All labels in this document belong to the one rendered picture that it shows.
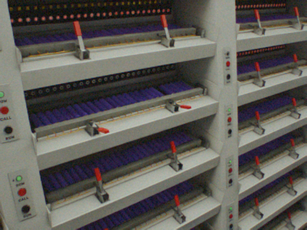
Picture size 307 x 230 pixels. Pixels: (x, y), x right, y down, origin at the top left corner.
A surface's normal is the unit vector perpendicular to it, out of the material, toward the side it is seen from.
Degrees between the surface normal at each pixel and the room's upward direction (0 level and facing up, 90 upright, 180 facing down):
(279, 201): 18
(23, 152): 90
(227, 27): 90
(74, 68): 108
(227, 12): 90
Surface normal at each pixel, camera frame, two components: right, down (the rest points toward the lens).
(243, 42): 0.60, 0.46
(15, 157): 0.60, 0.17
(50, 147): 0.11, -0.86
